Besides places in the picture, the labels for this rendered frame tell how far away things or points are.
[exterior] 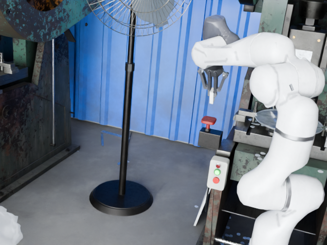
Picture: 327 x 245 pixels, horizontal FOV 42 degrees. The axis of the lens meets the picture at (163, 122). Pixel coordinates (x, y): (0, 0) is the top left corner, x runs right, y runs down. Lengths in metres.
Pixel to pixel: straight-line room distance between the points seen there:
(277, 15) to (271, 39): 0.57
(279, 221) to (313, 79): 0.43
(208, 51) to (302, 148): 0.48
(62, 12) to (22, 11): 0.34
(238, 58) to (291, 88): 0.24
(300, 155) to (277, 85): 0.20
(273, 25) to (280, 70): 0.66
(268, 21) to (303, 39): 0.17
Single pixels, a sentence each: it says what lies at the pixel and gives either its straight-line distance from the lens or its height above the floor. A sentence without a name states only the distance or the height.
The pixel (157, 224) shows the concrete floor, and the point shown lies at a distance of 2.45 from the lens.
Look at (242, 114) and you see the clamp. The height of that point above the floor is 0.74.
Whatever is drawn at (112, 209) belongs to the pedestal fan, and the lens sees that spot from 2.50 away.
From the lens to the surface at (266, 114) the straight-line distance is 1.97.
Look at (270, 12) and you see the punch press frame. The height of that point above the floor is 1.23.
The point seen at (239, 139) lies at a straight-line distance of 1.96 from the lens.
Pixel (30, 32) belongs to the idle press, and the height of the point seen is 0.98.
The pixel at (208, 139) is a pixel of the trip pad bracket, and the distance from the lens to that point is 1.87.
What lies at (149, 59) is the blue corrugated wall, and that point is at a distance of 3.35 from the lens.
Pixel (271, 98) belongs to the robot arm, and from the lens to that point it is 1.19.
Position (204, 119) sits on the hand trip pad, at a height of 0.76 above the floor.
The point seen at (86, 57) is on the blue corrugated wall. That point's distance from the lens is 3.58.
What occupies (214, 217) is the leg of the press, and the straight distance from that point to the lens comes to 1.98.
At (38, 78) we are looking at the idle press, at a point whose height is 0.63.
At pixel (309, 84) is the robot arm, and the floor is 1.11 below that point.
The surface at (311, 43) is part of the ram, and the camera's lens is 1.89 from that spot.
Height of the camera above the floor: 1.40
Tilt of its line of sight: 21 degrees down
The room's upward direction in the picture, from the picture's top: 6 degrees clockwise
